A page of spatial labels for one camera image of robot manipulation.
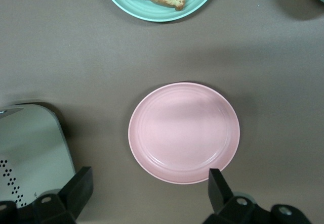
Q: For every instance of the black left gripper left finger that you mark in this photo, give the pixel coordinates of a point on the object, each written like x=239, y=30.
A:
x=65, y=203

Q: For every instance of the beige chrome toaster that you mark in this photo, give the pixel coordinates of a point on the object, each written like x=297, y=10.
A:
x=30, y=145

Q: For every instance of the pink plate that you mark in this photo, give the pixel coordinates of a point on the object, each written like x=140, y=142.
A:
x=183, y=133

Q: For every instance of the green plate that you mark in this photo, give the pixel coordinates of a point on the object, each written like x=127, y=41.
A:
x=157, y=12

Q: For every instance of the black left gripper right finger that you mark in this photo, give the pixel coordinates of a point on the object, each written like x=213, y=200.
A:
x=227, y=206

